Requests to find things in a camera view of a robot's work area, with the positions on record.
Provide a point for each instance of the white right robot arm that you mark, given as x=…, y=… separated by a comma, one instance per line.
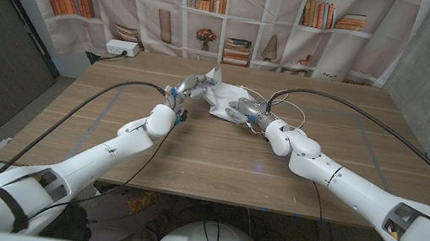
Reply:
x=358, y=193

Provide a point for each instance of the purple cloth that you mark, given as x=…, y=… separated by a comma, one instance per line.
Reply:
x=115, y=217

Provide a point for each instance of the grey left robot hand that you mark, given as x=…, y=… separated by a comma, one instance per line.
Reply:
x=190, y=89

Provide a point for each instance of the white power strip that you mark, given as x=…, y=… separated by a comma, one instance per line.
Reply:
x=122, y=47

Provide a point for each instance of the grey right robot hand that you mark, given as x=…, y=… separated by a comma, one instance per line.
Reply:
x=253, y=110

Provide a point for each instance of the white paper sheet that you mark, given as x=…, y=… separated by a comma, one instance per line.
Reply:
x=225, y=96

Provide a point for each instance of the black bag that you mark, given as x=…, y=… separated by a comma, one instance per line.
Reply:
x=71, y=225

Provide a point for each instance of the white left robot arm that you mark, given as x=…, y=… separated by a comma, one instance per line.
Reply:
x=85, y=161

